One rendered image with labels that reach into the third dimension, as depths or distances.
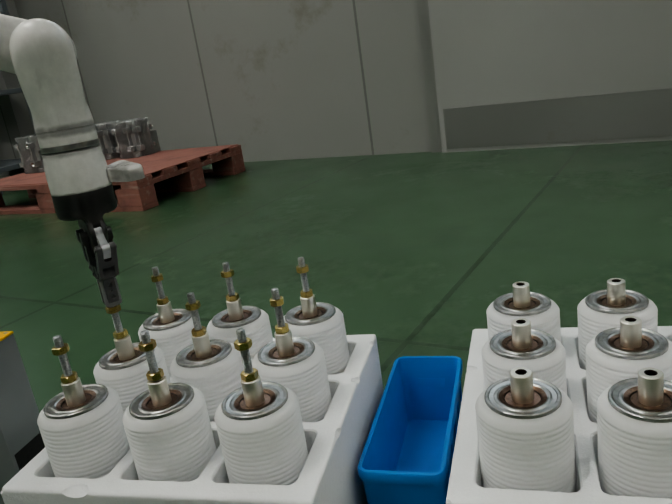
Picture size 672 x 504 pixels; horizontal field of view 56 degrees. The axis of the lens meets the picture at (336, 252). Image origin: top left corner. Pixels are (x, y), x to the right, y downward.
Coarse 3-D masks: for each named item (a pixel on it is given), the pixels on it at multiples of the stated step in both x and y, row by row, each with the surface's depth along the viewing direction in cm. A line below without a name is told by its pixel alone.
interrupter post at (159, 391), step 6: (162, 378) 73; (150, 384) 72; (156, 384) 72; (162, 384) 73; (150, 390) 73; (156, 390) 72; (162, 390) 73; (168, 390) 74; (156, 396) 73; (162, 396) 73; (168, 396) 73; (156, 402) 73; (162, 402) 73; (168, 402) 74
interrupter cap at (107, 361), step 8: (136, 344) 91; (112, 352) 89; (136, 352) 89; (144, 352) 88; (104, 360) 87; (112, 360) 87; (120, 360) 87; (128, 360) 87; (136, 360) 86; (144, 360) 86; (104, 368) 85; (112, 368) 84; (120, 368) 84
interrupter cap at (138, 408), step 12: (168, 384) 77; (180, 384) 77; (144, 396) 75; (180, 396) 74; (192, 396) 74; (132, 408) 73; (144, 408) 73; (156, 408) 73; (168, 408) 72; (180, 408) 72
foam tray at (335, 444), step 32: (352, 352) 95; (352, 384) 86; (352, 416) 82; (320, 448) 73; (352, 448) 81; (32, 480) 75; (64, 480) 74; (96, 480) 73; (128, 480) 72; (224, 480) 73; (320, 480) 68; (352, 480) 80
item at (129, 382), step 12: (156, 348) 89; (156, 360) 87; (96, 372) 85; (108, 372) 84; (120, 372) 84; (132, 372) 84; (144, 372) 85; (108, 384) 84; (120, 384) 84; (132, 384) 84; (144, 384) 85; (120, 396) 84; (132, 396) 85
